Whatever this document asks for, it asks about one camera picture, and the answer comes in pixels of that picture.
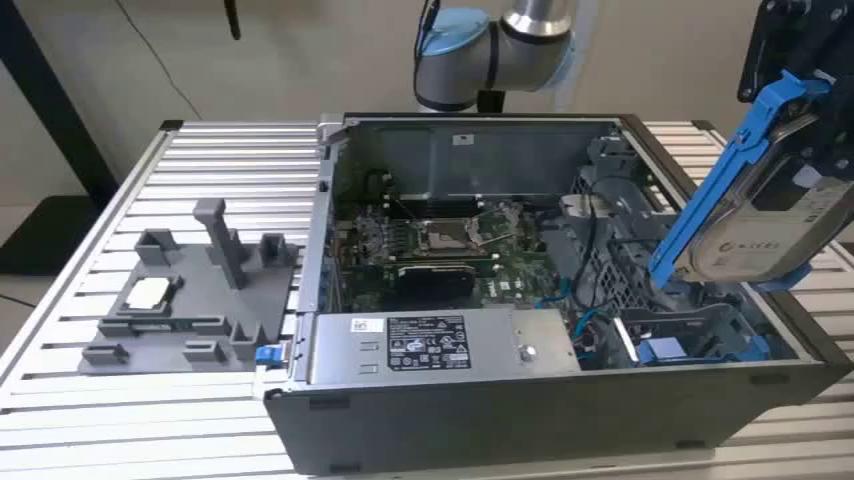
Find grey disk bay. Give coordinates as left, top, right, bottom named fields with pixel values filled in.
left=558, top=134, right=773, bottom=369

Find black monitor stand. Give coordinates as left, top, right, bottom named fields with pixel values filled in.
left=0, top=0, right=123, bottom=275

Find grey parts rack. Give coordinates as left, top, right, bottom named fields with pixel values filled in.
left=78, top=197, right=310, bottom=376

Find silver power supply unit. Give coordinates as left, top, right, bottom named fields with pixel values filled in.
left=309, top=307, right=581, bottom=387

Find black hanging strap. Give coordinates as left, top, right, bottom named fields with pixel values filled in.
left=221, top=0, right=245, bottom=41

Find silver CPU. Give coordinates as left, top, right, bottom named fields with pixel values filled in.
left=125, top=276, right=181, bottom=312

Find hard disk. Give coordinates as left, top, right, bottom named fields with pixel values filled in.
left=648, top=69, right=854, bottom=294

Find thin black wall cable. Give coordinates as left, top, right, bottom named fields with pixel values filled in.
left=110, top=0, right=206, bottom=122

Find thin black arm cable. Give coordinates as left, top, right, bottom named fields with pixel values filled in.
left=414, top=0, right=442, bottom=61

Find black graphics card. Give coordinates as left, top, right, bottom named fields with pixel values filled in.
left=393, top=261, right=480, bottom=307

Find metal socket cover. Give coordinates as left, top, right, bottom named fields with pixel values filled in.
left=474, top=206, right=530, bottom=242

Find green motherboard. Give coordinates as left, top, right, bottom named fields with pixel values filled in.
left=330, top=198, right=584, bottom=314

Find blue wire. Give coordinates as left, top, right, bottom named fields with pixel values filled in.
left=537, top=292, right=622, bottom=346

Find CPU socket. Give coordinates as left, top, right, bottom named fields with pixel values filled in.
left=416, top=219, right=480, bottom=259

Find open grey PC case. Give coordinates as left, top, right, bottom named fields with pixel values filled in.
left=262, top=111, right=854, bottom=476

